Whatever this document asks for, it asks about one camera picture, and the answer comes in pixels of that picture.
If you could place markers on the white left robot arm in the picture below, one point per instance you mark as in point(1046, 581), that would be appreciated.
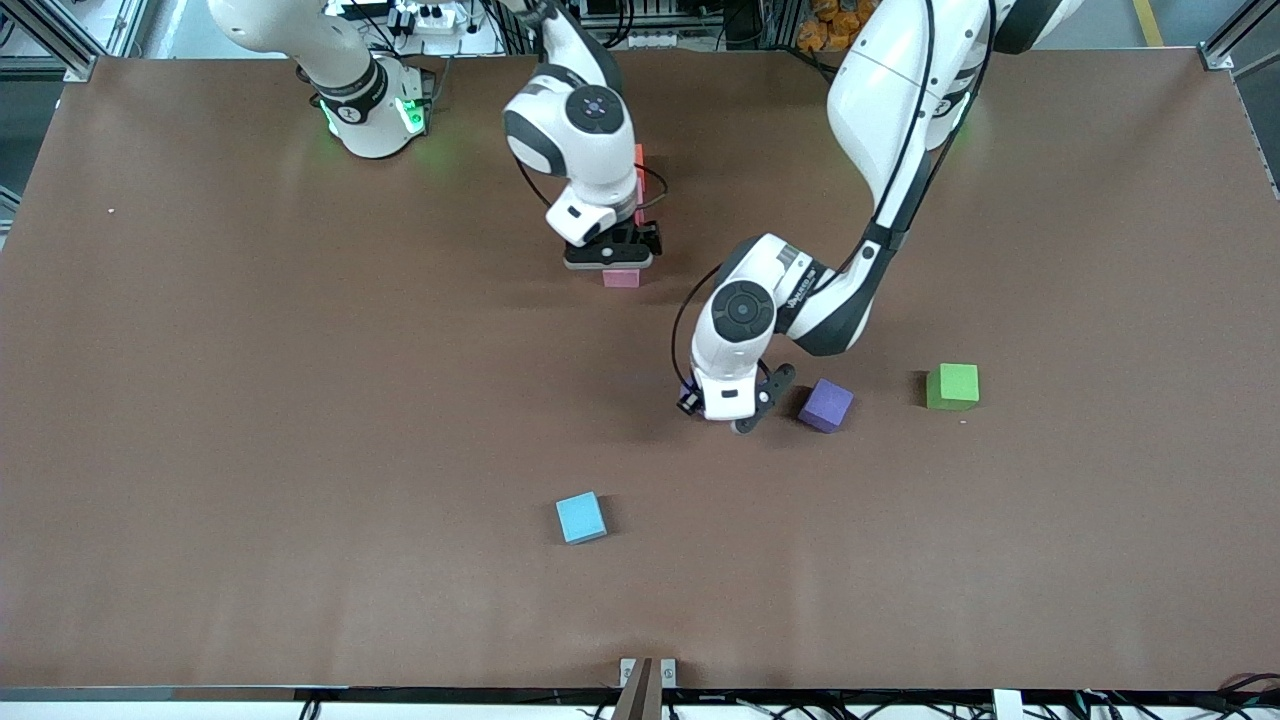
point(890, 110)

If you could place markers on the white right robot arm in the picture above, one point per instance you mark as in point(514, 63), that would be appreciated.
point(585, 140)

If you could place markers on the blue foam block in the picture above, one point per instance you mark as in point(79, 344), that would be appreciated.
point(581, 517)

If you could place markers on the green foam block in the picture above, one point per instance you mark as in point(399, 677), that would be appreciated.
point(952, 386)

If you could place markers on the white plain socket strip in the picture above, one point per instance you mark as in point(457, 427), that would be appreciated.
point(650, 40)

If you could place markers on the white socket strip with plugs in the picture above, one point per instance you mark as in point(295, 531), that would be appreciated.
point(432, 15)

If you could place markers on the bag of orange snacks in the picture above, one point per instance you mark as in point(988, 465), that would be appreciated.
point(835, 25)

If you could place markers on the grey metal bracket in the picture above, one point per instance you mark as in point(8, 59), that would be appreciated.
point(668, 672)

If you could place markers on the brown camera post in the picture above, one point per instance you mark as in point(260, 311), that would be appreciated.
point(640, 695)

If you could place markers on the aluminium frame profile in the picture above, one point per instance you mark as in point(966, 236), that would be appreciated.
point(75, 45)
point(1235, 40)

